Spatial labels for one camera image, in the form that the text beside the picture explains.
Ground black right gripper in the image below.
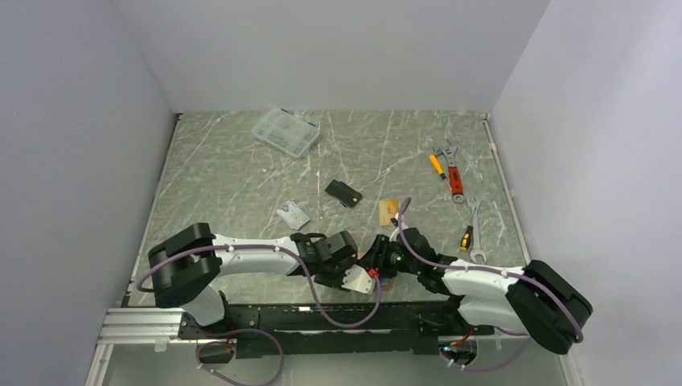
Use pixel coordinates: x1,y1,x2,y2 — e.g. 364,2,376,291
358,234,421,278

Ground white silver card stack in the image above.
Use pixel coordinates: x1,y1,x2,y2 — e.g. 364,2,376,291
276,200,310,230

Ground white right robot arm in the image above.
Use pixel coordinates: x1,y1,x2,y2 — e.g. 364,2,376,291
359,228,594,355

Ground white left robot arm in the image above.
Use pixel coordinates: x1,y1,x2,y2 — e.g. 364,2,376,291
148,223,375,338

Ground silver combination wrench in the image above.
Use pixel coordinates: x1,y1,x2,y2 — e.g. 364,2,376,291
460,197,487,263

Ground clear plastic organizer box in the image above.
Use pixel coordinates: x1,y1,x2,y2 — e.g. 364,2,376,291
252,109,320,158

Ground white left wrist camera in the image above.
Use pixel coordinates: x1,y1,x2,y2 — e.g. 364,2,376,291
341,265,378,294

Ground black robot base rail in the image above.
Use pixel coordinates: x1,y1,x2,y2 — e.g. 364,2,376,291
177,301,496,359

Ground yellow handled screwdriver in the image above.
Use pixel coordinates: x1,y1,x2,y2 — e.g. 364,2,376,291
429,154,447,180

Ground red handled adjustable wrench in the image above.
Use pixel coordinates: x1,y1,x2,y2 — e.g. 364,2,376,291
432,138,465,203

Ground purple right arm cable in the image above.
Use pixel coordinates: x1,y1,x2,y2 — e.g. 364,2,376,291
396,197,585,345

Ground aluminium frame rail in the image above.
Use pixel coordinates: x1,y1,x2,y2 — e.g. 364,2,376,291
85,307,183,386

